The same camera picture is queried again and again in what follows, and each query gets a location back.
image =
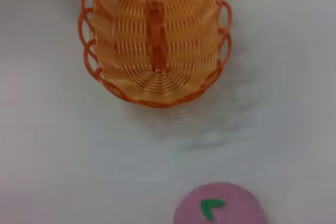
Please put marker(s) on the orange woven plastic basket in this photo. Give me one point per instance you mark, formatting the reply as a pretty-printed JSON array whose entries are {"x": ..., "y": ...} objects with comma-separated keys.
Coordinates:
[{"x": 157, "y": 90}]

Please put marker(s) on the pink peach with green leaf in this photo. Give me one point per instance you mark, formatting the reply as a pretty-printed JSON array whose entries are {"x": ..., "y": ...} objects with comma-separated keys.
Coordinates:
[{"x": 189, "y": 213}]

